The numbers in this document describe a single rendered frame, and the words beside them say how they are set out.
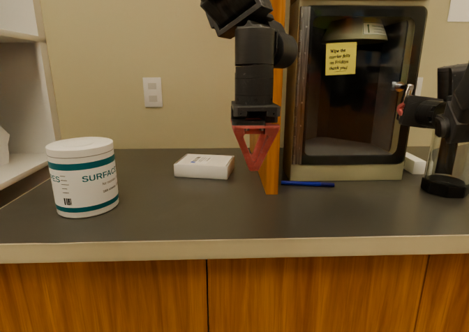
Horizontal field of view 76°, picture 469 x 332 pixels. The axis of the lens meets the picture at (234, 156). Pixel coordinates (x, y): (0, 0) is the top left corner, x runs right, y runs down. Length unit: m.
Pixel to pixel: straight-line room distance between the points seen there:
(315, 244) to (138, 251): 0.33
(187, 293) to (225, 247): 0.15
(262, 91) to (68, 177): 0.43
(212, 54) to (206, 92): 0.15
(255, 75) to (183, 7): 0.85
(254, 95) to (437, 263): 0.53
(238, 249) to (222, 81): 0.78
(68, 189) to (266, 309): 0.48
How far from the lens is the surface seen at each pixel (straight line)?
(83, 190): 0.69
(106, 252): 0.62
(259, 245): 0.58
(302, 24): 0.81
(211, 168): 0.86
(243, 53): 0.44
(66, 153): 0.67
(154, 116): 1.26
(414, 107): 0.77
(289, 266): 0.65
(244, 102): 0.44
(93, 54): 1.32
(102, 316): 0.75
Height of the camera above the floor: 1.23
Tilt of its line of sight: 15 degrees down
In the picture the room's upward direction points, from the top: straight up
